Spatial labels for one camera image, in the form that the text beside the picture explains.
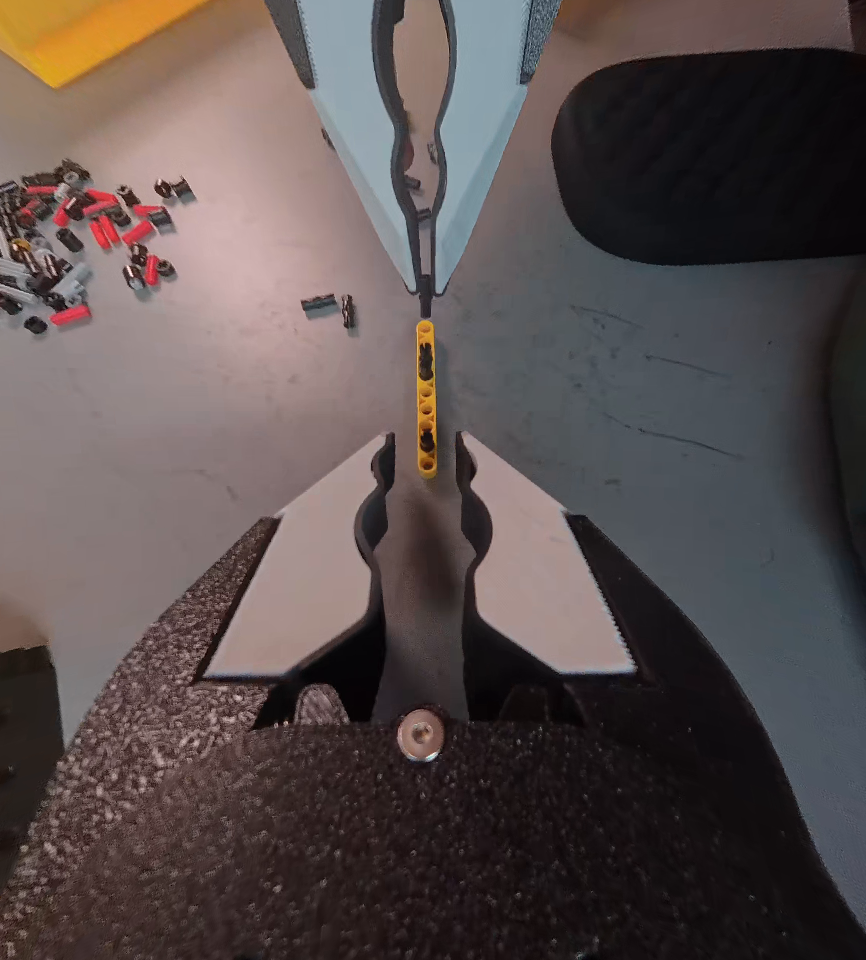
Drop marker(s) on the yellow lego liftarm beam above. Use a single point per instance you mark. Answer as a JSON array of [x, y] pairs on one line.
[[426, 397]]

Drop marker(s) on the pile of red black lego pieces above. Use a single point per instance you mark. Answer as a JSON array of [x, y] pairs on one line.
[[43, 247]]

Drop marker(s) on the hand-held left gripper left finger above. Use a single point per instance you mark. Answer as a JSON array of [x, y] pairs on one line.
[[290, 600]]

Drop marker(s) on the black lego pins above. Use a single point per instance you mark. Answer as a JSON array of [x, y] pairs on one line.
[[319, 304]]

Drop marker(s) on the black bumpy cushion pad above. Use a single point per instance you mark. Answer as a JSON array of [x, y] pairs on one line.
[[732, 157]]

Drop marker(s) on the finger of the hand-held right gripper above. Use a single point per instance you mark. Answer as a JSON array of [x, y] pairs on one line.
[[350, 97], [485, 97]]

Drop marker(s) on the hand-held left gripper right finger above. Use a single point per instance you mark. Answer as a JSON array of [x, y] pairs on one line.
[[545, 592]]

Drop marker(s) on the yellow plastic bin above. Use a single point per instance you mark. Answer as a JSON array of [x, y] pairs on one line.
[[80, 30]]

